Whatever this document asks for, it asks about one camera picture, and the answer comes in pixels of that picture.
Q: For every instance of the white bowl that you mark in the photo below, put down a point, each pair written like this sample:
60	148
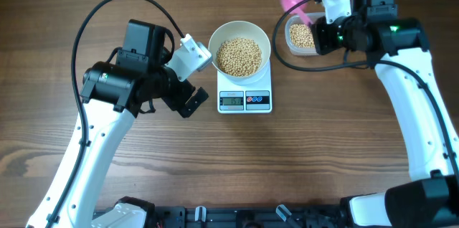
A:
242	29

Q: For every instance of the soybeans in container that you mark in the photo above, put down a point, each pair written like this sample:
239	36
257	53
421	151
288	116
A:
301	36

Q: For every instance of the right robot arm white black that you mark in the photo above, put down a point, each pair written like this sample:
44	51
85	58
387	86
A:
399	52

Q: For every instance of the black aluminium frame rail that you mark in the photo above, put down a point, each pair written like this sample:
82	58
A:
308	216

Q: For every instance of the soybeans in bowl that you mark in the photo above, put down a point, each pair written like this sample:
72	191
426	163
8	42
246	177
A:
239	57

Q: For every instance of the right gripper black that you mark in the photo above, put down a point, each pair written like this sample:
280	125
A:
319	28

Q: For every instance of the white digital kitchen scale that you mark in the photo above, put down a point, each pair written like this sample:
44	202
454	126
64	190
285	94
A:
251	96

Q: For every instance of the clear plastic container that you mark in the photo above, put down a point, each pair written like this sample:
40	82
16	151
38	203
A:
297	51

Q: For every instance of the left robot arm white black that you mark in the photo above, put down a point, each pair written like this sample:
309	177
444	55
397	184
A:
112	96

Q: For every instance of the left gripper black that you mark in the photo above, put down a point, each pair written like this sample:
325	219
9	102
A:
186	90

